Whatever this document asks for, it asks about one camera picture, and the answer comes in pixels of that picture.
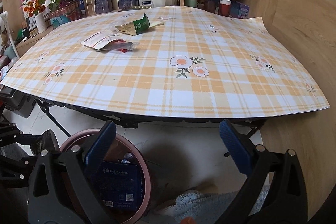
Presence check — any brown round trash bin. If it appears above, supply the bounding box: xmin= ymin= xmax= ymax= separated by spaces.
xmin=61 ymin=123 xmax=151 ymax=223

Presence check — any white printed label pouch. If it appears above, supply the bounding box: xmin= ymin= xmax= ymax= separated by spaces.
xmin=80 ymin=32 xmax=123 ymax=50

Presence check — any white desk fan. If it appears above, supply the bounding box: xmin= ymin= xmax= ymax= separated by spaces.
xmin=0 ymin=11 xmax=20 ymax=58

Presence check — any gold blue gift box left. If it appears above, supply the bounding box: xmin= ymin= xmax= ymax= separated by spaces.
xmin=83 ymin=0 xmax=110 ymax=16

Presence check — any yellow plaid tablecloth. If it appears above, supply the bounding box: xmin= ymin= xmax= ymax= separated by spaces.
xmin=2 ymin=6 xmax=329 ymax=118

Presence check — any striped pink basket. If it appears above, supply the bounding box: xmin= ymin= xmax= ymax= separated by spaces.
xmin=50 ymin=0 xmax=82 ymax=29

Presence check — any long blue coffee box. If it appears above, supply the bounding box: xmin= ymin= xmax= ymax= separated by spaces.
xmin=93 ymin=161 xmax=142 ymax=210

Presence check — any black folding table frame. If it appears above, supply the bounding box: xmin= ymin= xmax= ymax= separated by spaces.
xmin=28 ymin=95 xmax=267 ymax=155

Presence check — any red paper cup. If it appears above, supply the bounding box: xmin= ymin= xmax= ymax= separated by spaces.
xmin=219 ymin=0 xmax=231 ymax=16

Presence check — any green gold carton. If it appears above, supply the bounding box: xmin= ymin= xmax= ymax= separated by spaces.
xmin=115 ymin=14 xmax=150 ymax=36

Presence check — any orange flowers white vase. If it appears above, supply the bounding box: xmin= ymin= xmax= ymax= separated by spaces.
xmin=23 ymin=0 xmax=47 ymax=34

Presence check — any low wooden cabinet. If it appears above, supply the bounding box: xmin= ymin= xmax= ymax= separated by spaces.
xmin=16 ymin=26 xmax=53 ymax=57

